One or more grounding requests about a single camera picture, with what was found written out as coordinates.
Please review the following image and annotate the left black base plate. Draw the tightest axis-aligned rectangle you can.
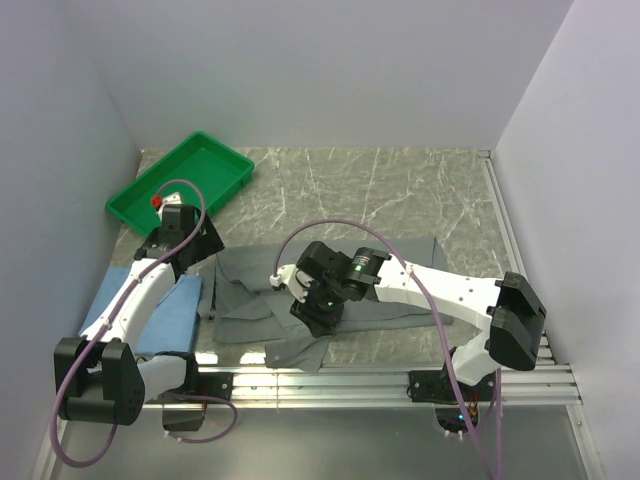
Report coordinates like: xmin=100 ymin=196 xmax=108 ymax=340
xmin=160 ymin=372 xmax=234 ymax=402

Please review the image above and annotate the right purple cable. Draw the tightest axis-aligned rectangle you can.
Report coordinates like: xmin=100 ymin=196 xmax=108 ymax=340
xmin=273 ymin=219 xmax=504 ymax=480

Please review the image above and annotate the purple cable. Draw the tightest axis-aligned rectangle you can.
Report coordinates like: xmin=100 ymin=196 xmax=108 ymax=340
xmin=51 ymin=178 xmax=240 ymax=469
xmin=273 ymin=219 xmax=504 ymax=480

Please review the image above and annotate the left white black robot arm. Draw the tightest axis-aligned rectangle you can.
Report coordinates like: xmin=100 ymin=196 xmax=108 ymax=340
xmin=53 ymin=205 xmax=224 ymax=426

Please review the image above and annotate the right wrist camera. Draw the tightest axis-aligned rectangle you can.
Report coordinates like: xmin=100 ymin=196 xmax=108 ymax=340
xmin=269 ymin=241 xmax=346 ymax=303

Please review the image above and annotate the folded light blue shirt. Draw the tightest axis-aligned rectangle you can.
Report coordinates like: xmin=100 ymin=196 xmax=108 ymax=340
xmin=79 ymin=267 xmax=203 ymax=356

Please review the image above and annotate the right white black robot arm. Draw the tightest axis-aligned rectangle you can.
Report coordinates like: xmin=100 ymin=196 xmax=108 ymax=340
xmin=271 ymin=242 xmax=546 ymax=400

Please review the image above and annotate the green plastic tray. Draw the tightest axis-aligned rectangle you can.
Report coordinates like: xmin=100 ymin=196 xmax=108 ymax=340
xmin=105 ymin=132 xmax=255 ymax=236

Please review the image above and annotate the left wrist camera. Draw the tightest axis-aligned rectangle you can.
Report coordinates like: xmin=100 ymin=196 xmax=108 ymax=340
xmin=151 ymin=192 xmax=197 ymax=235

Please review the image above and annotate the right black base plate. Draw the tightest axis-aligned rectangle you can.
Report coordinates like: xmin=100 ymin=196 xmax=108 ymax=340
xmin=407 ymin=367 xmax=496 ymax=405

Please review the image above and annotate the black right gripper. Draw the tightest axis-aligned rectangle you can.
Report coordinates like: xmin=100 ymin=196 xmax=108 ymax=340
xmin=291 ymin=277 xmax=348 ymax=340

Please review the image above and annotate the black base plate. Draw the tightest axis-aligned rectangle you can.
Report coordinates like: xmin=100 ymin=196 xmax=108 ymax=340
xmin=160 ymin=372 xmax=234 ymax=402
xmin=407 ymin=367 xmax=496 ymax=405

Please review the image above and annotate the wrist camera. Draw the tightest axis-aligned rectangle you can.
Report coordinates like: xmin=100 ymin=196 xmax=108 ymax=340
xmin=269 ymin=241 xmax=346 ymax=303
xmin=151 ymin=192 xmax=197 ymax=235

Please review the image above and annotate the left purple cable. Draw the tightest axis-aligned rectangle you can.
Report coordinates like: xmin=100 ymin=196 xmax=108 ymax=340
xmin=51 ymin=178 xmax=240 ymax=469

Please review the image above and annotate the grey long sleeve shirt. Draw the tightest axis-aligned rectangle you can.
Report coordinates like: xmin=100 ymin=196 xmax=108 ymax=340
xmin=194 ymin=244 xmax=441 ymax=372

